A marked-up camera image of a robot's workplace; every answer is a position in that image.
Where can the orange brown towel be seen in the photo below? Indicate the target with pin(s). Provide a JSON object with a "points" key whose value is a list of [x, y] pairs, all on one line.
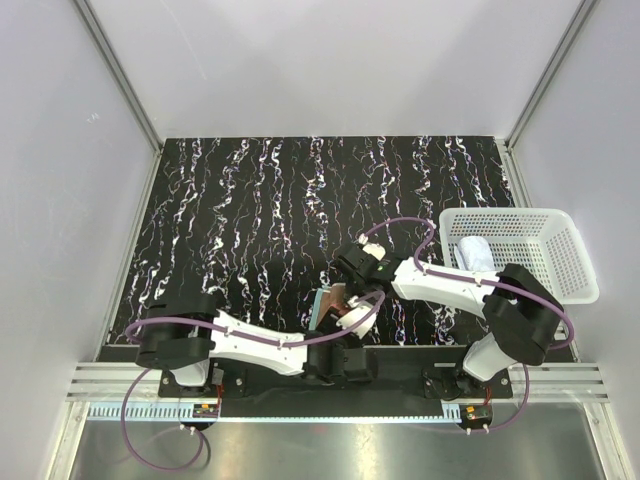
{"points": [[329, 307]]}

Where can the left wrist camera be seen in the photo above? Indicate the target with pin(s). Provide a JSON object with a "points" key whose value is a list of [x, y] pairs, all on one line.
{"points": [[360, 316]]}

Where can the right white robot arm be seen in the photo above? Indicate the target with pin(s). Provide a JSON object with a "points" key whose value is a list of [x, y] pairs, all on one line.
{"points": [[521, 314]]}

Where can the white towel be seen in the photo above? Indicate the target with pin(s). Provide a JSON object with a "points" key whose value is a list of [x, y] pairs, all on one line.
{"points": [[473, 253]]}

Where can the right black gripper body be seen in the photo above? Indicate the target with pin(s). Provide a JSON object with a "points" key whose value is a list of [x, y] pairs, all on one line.
{"points": [[355, 287]]}

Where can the white plastic basket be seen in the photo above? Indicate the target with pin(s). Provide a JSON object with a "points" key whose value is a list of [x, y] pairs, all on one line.
{"points": [[545, 241]]}

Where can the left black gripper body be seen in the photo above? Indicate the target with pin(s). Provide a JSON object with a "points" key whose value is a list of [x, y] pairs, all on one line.
{"points": [[348, 341]]}

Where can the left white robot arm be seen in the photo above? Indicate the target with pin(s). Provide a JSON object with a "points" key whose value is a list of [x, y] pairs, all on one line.
{"points": [[176, 343]]}

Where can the white cable duct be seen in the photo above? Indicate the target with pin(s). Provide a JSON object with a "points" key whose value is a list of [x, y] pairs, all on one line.
{"points": [[232, 411]]}

